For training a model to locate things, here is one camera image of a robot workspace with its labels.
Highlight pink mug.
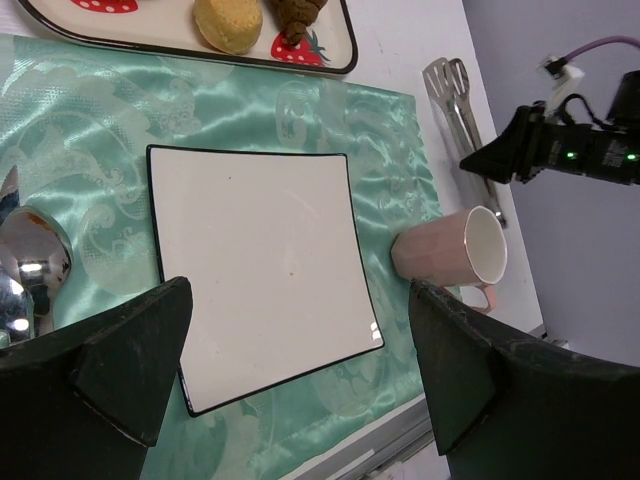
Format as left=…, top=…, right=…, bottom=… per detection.
left=391, top=206, right=508, bottom=314

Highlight silver fork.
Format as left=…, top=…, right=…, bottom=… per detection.
left=0, top=165, right=20, bottom=224

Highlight brown chocolate croissant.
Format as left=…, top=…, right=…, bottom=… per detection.
left=271, top=0, right=327, bottom=46

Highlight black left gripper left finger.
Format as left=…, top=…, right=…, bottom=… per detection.
left=1, top=276, right=193, bottom=479

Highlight small round yellow bun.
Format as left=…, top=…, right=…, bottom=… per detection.
left=193, top=0, right=263, bottom=55

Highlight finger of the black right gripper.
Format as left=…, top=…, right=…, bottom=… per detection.
left=459, top=107, right=545, bottom=184

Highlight white square plate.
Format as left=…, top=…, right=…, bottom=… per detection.
left=146, top=145, right=385, bottom=417

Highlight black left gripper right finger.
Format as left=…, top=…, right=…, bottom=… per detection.
left=408, top=282, right=639, bottom=479

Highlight silver metal tongs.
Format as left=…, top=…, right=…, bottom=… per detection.
left=422, top=57, right=508, bottom=229

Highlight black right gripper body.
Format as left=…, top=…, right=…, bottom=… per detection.
left=519, top=106, right=639, bottom=185

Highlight aluminium table frame rail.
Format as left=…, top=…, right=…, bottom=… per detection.
left=279, top=324, right=551, bottom=480

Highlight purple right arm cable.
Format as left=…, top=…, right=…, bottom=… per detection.
left=564, top=34, right=640, bottom=64

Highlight green satin placemat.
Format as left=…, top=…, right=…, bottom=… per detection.
left=1, top=35, right=440, bottom=479

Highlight strawberry pattern tray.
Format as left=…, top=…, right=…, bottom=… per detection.
left=17, top=1, right=358, bottom=76

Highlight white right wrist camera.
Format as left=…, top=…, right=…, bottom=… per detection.
left=539, top=56, right=585, bottom=117

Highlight silver spoon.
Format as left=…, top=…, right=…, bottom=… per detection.
left=1, top=206, right=72, bottom=348

